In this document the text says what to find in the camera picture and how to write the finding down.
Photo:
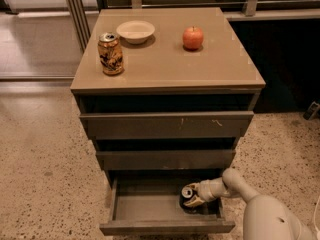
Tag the grey middle drawer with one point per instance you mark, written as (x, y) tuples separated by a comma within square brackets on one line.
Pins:
[(165, 159)]

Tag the red apple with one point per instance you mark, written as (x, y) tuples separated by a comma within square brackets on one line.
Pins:
[(193, 38)]

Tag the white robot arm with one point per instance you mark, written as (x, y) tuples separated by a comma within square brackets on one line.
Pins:
[(265, 217)]

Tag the white bowl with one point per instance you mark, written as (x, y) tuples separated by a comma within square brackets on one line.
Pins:
[(135, 32)]

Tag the grey open bottom drawer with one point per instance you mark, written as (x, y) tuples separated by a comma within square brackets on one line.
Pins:
[(149, 204)]

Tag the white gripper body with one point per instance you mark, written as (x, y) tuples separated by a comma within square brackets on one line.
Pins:
[(209, 190)]

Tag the grey drawer cabinet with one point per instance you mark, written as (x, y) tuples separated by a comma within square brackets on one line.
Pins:
[(161, 75)]

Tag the dark blue pepsi can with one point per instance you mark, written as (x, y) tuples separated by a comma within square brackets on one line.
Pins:
[(184, 196)]

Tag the gold patterned drink can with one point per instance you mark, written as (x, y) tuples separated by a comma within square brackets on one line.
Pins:
[(110, 53)]

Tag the small grey floor device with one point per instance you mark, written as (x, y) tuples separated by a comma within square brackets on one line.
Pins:
[(311, 111)]

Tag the grey top drawer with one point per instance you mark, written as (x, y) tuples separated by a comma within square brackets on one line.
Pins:
[(166, 125)]

